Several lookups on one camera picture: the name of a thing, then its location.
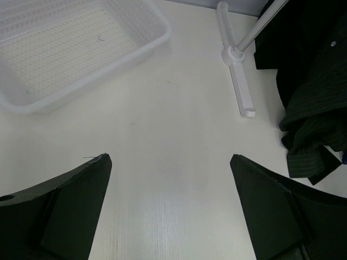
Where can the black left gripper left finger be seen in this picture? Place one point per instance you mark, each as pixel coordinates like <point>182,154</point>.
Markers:
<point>56,219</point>

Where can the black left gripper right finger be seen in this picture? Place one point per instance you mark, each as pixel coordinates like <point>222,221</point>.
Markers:
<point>286,219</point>

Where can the plain black shirt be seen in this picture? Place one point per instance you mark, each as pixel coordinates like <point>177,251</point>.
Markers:
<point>290,41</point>

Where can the dark pinstriped shirt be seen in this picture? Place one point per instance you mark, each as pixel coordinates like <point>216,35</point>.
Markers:
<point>315,117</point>

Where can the white plastic basket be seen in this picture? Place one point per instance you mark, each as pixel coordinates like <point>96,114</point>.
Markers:
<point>54,51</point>

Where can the metal clothes rack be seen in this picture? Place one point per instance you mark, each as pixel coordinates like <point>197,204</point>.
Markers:
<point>233,53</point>

